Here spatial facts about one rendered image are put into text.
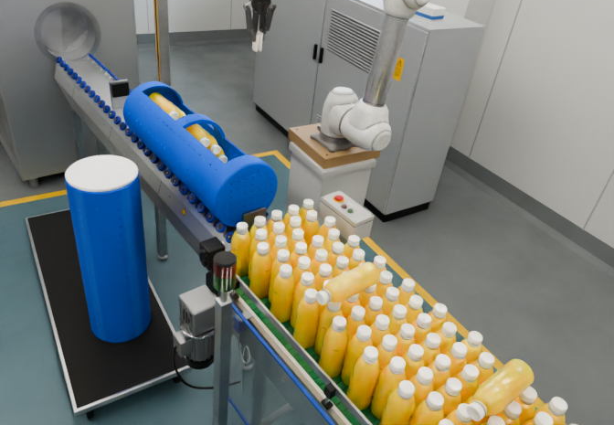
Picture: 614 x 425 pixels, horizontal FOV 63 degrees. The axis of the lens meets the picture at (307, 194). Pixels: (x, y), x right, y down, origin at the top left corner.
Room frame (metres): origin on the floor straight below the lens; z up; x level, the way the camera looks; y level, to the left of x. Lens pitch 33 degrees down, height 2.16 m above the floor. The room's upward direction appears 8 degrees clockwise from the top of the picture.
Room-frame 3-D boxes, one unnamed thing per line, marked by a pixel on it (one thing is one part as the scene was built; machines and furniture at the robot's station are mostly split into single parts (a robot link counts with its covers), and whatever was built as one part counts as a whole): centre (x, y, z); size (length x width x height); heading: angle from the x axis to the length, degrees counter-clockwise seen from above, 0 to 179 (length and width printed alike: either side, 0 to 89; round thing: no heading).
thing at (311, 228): (1.50, -0.03, 1.00); 0.07 x 0.07 x 0.19
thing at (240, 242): (1.37, 0.21, 1.00); 0.07 x 0.07 x 0.19
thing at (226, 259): (1.02, 0.20, 1.18); 0.06 x 0.06 x 0.16
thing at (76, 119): (3.00, 1.62, 0.31); 0.06 x 0.06 x 0.63; 43
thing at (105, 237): (1.70, 0.84, 0.59); 0.28 x 0.28 x 0.88
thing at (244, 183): (1.90, 0.52, 1.09); 0.88 x 0.28 x 0.28; 43
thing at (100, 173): (1.70, 0.84, 1.03); 0.28 x 0.28 x 0.01
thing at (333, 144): (2.23, -0.09, 1.08); 0.22 x 0.18 x 0.06; 40
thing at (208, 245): (1.38, 0.31, 0.95); 0.10 x 0.07 x 0.10; 133
